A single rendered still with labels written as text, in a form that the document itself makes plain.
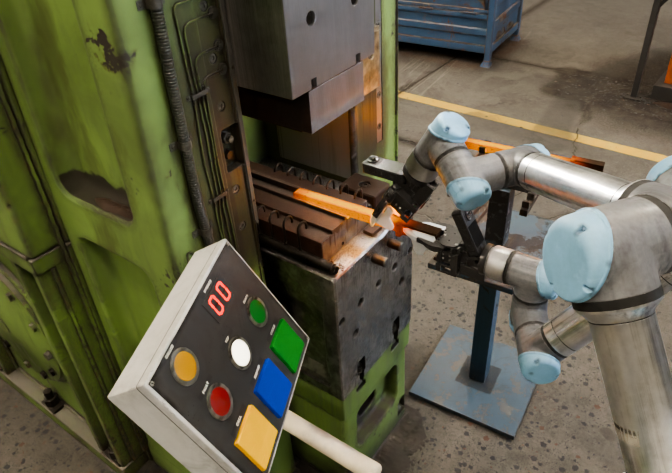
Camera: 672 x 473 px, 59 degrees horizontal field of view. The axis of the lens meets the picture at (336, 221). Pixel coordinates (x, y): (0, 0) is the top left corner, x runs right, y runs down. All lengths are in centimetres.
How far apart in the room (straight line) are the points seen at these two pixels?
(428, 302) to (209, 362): 182
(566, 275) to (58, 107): 110
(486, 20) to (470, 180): 399
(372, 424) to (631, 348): 132
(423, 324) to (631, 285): 181
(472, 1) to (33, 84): 409
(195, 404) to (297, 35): 68
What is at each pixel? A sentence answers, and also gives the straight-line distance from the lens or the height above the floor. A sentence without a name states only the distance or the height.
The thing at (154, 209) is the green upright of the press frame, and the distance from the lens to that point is 122.
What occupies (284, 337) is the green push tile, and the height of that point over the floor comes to 103.
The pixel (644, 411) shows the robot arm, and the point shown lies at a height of 117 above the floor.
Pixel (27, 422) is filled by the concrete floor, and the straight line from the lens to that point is 262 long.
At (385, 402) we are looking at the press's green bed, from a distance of 213.
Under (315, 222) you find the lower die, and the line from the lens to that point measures 148.
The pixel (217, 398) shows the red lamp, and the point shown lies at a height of 110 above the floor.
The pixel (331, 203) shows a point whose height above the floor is 101.
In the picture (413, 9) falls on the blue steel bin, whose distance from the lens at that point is 531.
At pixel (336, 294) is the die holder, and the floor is 87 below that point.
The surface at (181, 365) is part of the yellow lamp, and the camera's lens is 93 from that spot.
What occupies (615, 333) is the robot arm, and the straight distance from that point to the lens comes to 87.
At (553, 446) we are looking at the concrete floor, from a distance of 230.
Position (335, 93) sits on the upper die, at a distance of 131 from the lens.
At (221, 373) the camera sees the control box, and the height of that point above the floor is 110.
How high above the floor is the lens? 184
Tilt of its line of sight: 35 degrees down
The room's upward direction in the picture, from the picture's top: 4 degrees counter-clockwise
